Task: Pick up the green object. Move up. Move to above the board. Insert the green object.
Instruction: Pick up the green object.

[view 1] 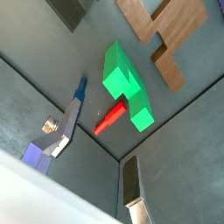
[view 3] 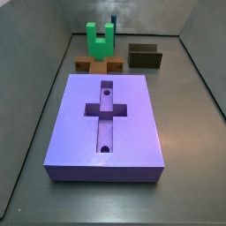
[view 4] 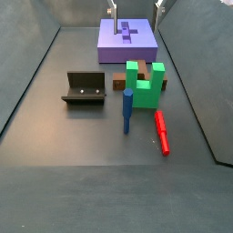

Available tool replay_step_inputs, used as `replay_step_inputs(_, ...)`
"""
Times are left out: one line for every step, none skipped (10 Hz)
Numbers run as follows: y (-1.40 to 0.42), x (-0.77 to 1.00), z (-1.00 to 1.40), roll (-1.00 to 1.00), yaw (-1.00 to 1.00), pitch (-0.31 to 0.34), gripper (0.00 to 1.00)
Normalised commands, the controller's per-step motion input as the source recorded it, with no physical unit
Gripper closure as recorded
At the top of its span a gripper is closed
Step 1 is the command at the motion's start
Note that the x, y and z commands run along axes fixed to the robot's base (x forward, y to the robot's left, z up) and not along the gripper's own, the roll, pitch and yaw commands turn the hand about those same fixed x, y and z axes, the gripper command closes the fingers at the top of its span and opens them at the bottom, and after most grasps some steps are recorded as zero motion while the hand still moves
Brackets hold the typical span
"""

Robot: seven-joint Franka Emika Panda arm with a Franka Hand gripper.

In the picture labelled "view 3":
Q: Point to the green U-shaped block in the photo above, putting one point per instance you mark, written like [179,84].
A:
[100,47]

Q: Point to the purple board with cross slot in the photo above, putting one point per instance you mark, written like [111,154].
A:
[105,132]

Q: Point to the brown cross-shaped block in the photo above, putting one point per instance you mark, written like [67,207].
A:
[91,65]

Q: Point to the dark grey rectangular block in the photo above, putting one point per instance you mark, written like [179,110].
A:
[144,56]

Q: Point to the blue cylindrical peg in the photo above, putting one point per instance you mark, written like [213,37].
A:
[114,22]

